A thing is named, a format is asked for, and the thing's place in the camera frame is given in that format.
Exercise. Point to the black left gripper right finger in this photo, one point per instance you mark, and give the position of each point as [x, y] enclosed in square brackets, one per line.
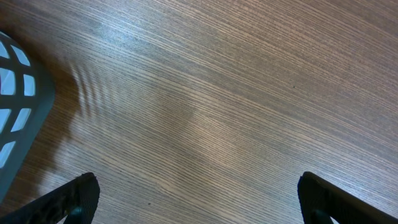
[323, 202]

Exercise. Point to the grey plastic shopping basket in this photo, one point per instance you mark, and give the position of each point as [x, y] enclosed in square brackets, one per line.
[27, 96]

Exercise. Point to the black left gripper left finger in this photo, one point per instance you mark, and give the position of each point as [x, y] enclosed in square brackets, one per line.
[73, 202]

